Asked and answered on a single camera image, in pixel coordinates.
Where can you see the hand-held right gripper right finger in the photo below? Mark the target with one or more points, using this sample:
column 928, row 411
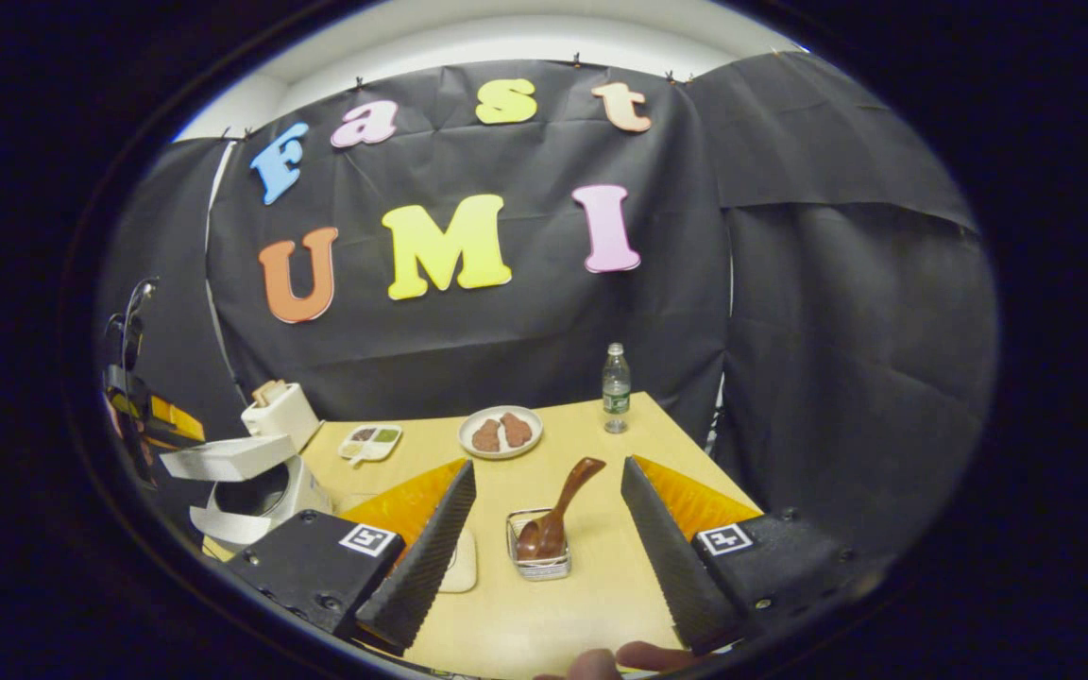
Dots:
column 671, row 557

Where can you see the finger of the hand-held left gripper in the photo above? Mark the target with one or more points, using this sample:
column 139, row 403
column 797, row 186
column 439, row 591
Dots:
column 171, row 422

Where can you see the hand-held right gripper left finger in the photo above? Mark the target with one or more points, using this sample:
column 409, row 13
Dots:
column 421, row 567

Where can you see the clear plastic rice container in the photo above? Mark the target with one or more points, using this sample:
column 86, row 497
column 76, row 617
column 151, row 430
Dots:
column 462, row 567

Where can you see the square metal chopstick holder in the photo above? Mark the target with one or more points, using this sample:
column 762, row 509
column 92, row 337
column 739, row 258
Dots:
column 544, row 570

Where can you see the brown wooden spoon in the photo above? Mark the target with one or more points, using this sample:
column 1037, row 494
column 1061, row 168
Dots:
column 553, row 519

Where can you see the white rice cooker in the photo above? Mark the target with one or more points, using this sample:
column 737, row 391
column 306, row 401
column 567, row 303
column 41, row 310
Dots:
column 303, row 491

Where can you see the toast slices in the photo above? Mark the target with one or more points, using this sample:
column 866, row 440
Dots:
column 269, row 393

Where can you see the white toaster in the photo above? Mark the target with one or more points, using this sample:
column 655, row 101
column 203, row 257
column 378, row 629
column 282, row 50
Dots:
column 287, row 420

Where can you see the white divided sauce dish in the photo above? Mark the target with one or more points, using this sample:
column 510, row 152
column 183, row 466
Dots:
column 370, row 444

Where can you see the white round plate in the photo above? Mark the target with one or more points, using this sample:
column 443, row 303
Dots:
column 501, row 455

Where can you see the brown meat piece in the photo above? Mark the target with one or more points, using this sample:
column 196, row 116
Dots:
column 486, row 436
column 517, row 430

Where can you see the clear plastic water bottle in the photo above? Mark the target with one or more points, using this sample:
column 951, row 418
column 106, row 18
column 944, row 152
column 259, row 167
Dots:
column 616, row 387

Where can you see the black backdrop cloth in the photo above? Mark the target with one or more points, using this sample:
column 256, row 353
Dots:
column 525, row 340

